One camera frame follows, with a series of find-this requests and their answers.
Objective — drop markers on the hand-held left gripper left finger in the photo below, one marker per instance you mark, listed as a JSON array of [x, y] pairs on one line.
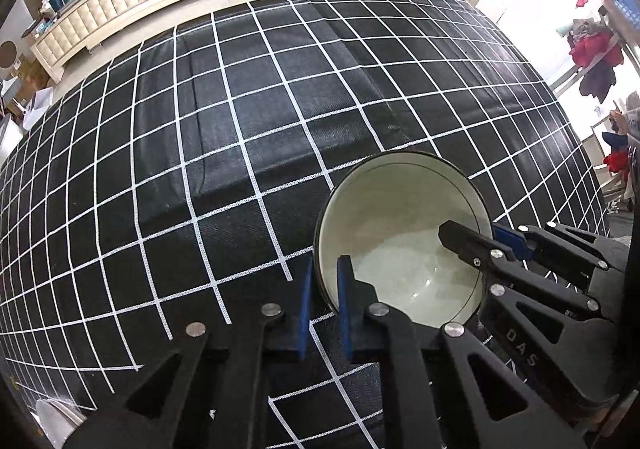
[[302, 324]]

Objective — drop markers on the black white checked tablecloth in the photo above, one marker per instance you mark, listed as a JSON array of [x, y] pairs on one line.
[[200, 129]]

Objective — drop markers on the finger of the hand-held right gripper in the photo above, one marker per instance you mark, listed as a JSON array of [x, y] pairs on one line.
[[470, 244], [510, 236]]

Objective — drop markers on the red hanging clothes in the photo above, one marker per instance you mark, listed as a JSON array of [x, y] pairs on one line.
[[597, 59]]

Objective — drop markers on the small patterned bowl dark rim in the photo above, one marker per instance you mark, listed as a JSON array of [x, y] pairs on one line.
[[400, 209]]

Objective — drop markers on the plain white plate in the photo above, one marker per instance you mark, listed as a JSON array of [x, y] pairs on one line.
[[57, 421]]

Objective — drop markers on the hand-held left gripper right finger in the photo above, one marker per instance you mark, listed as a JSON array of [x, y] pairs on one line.
[[344, 309]]

